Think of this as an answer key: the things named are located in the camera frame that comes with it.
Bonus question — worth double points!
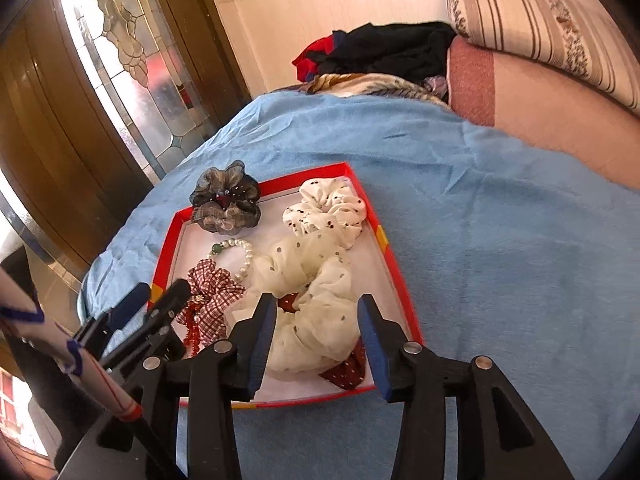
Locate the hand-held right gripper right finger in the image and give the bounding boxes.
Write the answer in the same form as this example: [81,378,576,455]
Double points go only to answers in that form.
[358,293,574,480]

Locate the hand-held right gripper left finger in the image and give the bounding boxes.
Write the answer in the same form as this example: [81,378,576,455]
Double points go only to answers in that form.
[57,293,278,480]

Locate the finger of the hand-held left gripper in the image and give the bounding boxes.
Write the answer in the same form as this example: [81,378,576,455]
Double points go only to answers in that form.
[74,282,152,357]
[101,280,193,377]

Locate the red bead bracelet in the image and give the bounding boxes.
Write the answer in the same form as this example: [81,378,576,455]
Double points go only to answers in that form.
[181,302,211,358]

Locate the red polka dot scrunchie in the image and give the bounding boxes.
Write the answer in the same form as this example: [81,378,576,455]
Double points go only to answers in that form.
[277,292,368,391]

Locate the red checked scrunchie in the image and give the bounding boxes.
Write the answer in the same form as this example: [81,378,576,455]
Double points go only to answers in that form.
[187,258,248,346]

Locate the large white dotted scrunchie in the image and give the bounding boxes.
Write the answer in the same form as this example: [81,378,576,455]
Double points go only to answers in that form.
[225,237,368,381]

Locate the red cardboard box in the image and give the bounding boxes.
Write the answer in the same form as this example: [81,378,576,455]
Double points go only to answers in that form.
[148,161,425,411]

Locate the pearl bracelet green bead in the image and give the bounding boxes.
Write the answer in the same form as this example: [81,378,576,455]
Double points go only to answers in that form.
[209,239,255,286]

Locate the grey sheer scrunchie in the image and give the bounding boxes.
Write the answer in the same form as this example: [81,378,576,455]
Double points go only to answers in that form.
[190,160,262,236]

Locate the small white dotted scrunchie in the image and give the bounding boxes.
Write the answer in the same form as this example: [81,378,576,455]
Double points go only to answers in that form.
[282,178,368,250]

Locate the light blue blanket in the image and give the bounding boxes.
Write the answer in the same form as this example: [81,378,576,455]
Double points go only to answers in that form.
[80,91,640,480]

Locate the wooden door stained glass panel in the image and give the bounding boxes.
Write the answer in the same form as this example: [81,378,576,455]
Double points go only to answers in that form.
[0,0,251,286]

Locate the cream patterned scarf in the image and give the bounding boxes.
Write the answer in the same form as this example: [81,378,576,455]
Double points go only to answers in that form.
[306,72,448,106]

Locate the red cloth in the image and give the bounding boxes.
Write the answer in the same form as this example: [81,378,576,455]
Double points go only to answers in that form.
[291,35,336,83]

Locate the pink pillow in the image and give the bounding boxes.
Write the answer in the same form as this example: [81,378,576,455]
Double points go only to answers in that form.
[446,37,640,186]

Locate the black clothes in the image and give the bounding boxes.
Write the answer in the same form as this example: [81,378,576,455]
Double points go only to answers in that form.
[312,21,458,83]

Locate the striped floral pillow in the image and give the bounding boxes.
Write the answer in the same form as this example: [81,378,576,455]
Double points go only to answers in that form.
[444,0,640,113]

